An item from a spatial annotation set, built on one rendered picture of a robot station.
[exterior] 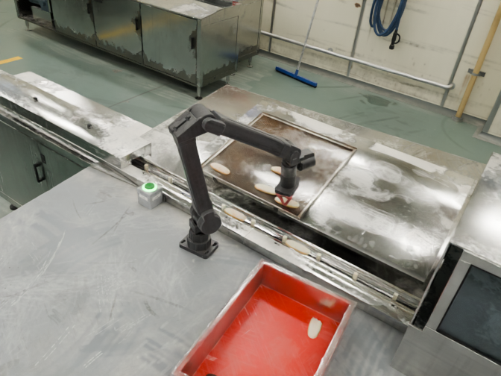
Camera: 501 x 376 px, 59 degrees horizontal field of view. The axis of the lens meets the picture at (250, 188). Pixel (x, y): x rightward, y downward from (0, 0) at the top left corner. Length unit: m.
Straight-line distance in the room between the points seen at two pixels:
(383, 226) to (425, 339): 0.55
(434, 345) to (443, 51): 4.04
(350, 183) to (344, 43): 3.66
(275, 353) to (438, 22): 4.15
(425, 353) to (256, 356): 0.45
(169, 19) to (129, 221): 3.03
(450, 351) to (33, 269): 1.26
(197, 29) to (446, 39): 2.46
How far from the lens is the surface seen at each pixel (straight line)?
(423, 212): 1.80
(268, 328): 1.39
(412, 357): 1.35
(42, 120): 2.29
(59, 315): 1.47
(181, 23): 4.40
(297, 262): 1.53
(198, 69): 4.39
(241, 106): 2.59
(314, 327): 1.41
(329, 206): 1.73
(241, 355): 1.33
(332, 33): 5.41
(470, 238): 1.12
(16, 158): 2.73
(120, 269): 1.55
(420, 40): 5.08
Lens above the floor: 1.93
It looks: 36 degrees down
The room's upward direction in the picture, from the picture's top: 6 degrees clockwise
